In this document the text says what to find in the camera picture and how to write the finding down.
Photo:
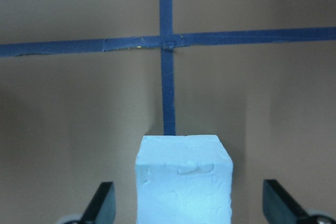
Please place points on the light blue block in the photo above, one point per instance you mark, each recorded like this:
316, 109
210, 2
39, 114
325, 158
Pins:
183, 179

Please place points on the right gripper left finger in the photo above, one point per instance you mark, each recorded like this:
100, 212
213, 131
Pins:
101, 209

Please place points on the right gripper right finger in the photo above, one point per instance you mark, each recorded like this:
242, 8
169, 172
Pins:
279, 207

